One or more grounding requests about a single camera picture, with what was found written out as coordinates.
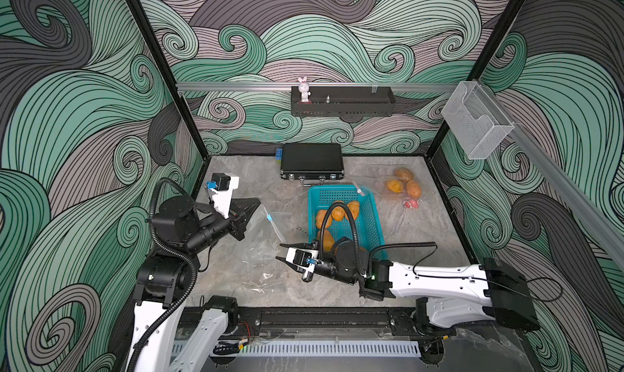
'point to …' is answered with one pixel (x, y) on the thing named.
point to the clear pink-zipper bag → (372, 179)
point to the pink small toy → (412, 204)
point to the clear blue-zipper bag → (257, 265)
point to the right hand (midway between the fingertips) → (279, 250)
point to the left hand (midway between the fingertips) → (257, 198)
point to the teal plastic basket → (341, 211)
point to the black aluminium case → (311, 163)
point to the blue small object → (279, 155)
